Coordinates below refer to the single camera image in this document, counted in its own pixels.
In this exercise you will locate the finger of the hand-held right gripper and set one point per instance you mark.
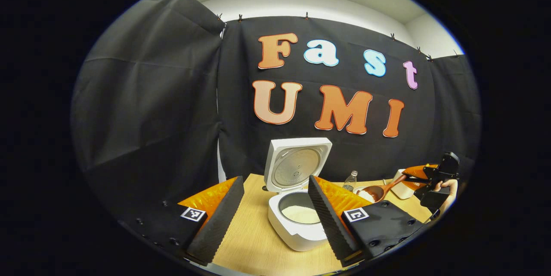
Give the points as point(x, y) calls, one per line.
point(419, 170)

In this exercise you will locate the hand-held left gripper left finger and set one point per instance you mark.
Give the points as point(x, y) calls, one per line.
point(219, 220)

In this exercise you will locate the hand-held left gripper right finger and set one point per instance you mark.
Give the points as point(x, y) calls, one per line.
point(329, 220)

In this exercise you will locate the white rice layer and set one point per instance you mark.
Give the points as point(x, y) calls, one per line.
point(299, 215)

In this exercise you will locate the brown wooden spoon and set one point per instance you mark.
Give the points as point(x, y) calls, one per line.
point(391, 186)

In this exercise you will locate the scooped white rice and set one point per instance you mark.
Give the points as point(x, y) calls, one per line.
point(366, 194)

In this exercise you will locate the white rice cooker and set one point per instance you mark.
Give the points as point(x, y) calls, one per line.
point(297, 164)

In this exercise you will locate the white toaster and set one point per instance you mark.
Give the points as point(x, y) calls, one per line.
point(402, 190)

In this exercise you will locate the clear plastic water bottle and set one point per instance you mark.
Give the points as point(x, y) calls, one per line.
point(351, 179)

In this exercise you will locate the black backdrop cloth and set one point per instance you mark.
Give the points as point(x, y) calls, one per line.
point(150, 95)

